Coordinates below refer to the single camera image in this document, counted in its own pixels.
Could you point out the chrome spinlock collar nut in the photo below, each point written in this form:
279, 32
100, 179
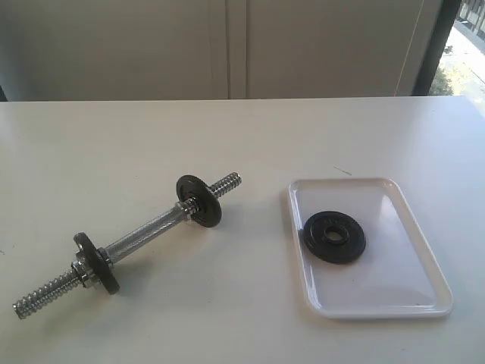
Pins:
83, 272

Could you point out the white plastic tray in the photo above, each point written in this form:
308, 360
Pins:
396, 277

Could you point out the black weight plate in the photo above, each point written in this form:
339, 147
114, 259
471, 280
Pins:
334, 237
98, 261

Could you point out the dark window frame post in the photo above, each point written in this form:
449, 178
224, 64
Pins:
441, 29

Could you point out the chrome threaded dumbbell bar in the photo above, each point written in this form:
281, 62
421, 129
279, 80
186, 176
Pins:
118, 250

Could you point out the black weight plate far end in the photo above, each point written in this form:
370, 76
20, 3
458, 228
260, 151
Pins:
203, 204

